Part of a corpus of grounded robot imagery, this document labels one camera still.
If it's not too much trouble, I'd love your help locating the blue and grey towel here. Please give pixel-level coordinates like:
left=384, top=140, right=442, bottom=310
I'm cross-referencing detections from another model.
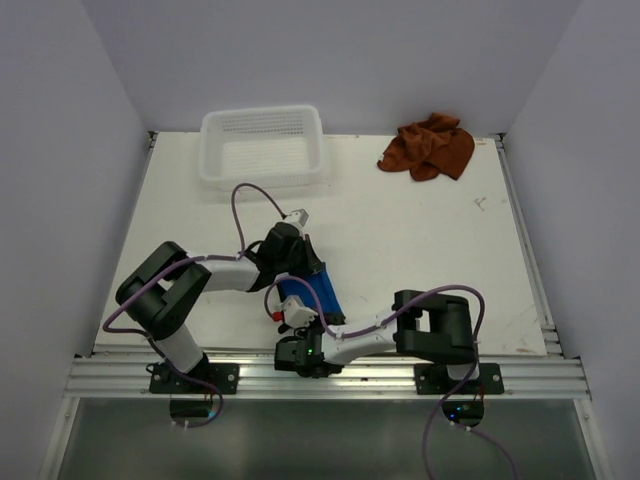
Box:
left=276, top=264, right=346, bottom=326

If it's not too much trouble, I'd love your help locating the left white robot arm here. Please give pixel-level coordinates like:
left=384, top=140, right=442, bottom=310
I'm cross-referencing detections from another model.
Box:
left=103, top=221, right=340, bottom=393

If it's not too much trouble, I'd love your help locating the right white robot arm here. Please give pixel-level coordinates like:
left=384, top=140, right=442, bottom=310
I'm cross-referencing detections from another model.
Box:
left=274, top=287, right=481, bottom=393

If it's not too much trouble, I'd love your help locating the white plastic basket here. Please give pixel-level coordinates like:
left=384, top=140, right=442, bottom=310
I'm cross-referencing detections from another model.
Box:
left=197, top=105, right=327, bottom=192

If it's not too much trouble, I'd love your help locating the brown towel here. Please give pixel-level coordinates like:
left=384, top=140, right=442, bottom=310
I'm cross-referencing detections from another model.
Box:
left=377, top=112, right=475, bottom=182

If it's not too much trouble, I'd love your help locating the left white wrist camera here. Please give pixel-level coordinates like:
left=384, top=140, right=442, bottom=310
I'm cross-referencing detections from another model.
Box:
left=283, top=209, right=309, bottom=230

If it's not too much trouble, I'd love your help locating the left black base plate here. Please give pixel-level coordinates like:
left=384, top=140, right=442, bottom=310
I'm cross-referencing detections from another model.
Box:
left=145, top=361, right=239, bottom=395

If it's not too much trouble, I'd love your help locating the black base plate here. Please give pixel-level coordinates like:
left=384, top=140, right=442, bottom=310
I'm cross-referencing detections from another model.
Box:
left=414, top=363, right=505, bottom=395
left=145, top=361, right=239, bottom=395

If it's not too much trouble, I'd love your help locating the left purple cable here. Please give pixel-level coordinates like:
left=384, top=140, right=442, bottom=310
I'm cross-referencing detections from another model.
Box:
left=102, top=183, right=291, bottom=401

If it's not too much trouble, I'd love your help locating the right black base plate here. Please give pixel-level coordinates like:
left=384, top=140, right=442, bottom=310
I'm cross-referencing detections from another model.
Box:
left=414, top=363, right=505, bottom=395

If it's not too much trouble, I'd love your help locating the aluminium rail frame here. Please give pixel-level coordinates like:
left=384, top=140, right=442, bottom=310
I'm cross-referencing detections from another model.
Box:
left=64, top=133, right=612, bottom=479

